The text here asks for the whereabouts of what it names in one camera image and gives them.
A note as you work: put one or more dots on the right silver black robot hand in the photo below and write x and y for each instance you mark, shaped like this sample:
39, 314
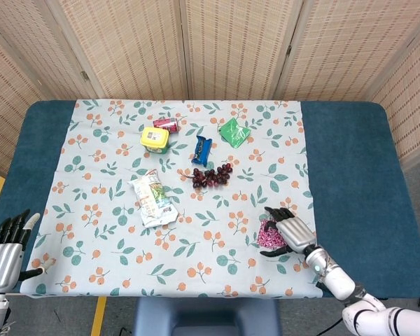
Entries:
297, 234

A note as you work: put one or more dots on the bamboo folding screen panel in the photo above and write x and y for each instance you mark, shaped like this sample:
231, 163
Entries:
126, 45
7, 115
346, 45
238, 45
38, 42
413, 105

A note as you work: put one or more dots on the green foil packet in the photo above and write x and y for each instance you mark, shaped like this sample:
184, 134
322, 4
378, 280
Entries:
234, 133

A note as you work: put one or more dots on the white crinkled snack bag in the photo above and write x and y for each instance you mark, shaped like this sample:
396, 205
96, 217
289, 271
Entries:
152, 203

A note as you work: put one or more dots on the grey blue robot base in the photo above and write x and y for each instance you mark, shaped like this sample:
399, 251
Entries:
206, 315

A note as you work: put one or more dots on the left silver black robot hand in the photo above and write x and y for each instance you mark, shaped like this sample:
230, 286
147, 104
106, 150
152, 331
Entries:
1, 262

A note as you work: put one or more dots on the teal blue table cover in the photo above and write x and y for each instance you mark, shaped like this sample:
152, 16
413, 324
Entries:
346, 157

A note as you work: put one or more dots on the red soda can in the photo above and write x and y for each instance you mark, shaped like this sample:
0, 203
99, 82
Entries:
166, 123

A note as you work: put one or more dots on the floral leaf print tablecloth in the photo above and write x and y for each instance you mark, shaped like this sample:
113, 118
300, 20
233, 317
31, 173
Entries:
203, 245

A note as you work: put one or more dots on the pink patterned snack packet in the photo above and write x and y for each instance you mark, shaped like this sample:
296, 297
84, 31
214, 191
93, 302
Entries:
269, 238

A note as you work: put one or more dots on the green tub with yellow lid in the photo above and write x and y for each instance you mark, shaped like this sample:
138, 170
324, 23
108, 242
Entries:
154, 138

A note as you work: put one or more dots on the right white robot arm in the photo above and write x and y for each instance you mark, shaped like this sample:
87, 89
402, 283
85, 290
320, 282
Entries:
339, 280

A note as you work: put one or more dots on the blue snack bar wrapper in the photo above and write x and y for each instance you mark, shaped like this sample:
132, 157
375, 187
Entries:
201, 150

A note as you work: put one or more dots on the bunch of dark red grapes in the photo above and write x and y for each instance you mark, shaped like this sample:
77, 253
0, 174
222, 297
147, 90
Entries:
206, 180

